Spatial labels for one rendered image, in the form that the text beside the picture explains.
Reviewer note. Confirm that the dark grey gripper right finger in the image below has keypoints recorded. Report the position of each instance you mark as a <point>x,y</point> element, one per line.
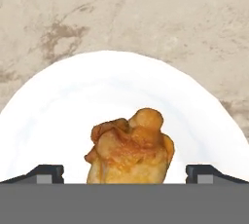
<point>198,171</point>

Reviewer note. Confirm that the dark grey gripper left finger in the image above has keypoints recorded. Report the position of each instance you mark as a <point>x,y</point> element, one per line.
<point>48,172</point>

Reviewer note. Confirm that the white round plate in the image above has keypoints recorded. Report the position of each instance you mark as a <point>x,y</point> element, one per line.
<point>81,104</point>

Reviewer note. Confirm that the golden brown chicken drumstick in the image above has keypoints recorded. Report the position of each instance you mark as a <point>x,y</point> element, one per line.
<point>129,151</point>

